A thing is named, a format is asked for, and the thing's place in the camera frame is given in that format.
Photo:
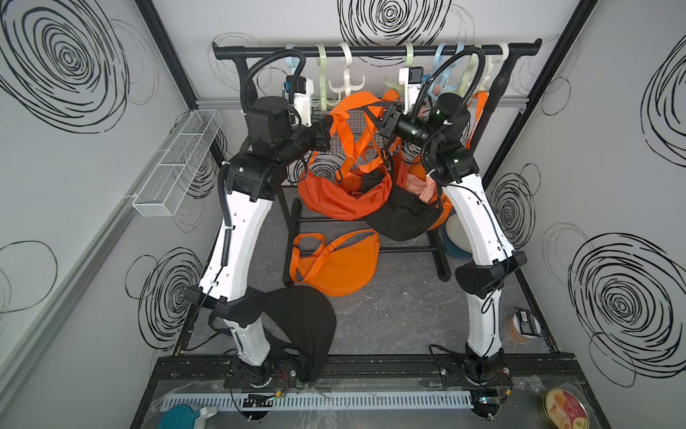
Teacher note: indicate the black crescent shoulder bag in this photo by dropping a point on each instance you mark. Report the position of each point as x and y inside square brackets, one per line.
[403, 216]

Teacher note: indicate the left light green hook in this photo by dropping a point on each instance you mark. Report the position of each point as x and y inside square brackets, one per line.
[322, 62]

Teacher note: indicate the leftmost light blue hook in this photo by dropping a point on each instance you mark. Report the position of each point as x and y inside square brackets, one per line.
[292, 61]

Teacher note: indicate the pink backpack bag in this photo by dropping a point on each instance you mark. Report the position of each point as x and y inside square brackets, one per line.
[424, 188]

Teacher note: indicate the middle light green hook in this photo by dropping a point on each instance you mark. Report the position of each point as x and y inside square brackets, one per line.
[403, 73]

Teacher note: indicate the light green swivel hook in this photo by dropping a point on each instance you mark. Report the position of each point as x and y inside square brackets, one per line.
[466, 77]

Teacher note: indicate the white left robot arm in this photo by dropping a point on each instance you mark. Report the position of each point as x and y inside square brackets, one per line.
[247, 186]

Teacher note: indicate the aluminium wall rail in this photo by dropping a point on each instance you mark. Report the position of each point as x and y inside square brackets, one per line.
[519, 102]

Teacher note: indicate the dark grey clothes rack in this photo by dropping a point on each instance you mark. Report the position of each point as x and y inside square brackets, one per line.
[292, 215]

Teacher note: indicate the black orange strap bag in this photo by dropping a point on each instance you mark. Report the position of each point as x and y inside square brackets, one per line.
[266, 325]

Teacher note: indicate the red-orange strap sling bag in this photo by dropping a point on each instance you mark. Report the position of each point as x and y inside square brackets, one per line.
[362, 184]

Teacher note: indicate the right black frame post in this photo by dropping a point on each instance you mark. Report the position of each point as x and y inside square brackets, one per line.
[569, 35]

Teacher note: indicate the teal tray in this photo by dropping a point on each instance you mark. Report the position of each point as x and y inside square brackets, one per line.
[457, 252]

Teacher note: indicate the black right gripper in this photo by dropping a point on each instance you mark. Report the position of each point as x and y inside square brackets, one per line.
[392, 122]

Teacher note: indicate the middle white hook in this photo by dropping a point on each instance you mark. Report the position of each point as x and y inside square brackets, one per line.
[348, 87]

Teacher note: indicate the black wire basket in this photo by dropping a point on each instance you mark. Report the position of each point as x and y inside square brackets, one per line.
[357, 125]

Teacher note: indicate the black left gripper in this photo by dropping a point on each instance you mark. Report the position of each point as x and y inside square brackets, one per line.
[317, 130]

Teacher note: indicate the white swivel hook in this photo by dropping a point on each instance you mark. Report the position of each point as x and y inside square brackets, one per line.
[492, 62]

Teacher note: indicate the round printed tin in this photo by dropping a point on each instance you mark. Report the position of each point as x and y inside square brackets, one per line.
[561, 409]

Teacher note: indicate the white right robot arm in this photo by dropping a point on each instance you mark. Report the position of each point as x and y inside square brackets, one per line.
[494, 257]

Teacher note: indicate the teal round lid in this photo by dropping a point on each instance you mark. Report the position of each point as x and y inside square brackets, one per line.
[185, 416]

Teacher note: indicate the black corner frame post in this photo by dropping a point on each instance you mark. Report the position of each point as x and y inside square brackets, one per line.
[204, 182]

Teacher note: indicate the white slotted cable duct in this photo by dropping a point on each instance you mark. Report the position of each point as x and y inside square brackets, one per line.
[381, 400]

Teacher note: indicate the white plate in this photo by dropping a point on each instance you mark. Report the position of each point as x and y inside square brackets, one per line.
[457, 234]

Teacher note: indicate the white wire basket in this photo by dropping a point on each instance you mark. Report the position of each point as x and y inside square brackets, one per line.
[185, 150]

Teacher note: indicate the orange crescent shoulder bag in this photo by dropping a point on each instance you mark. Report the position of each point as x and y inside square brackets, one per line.
[453, 159]

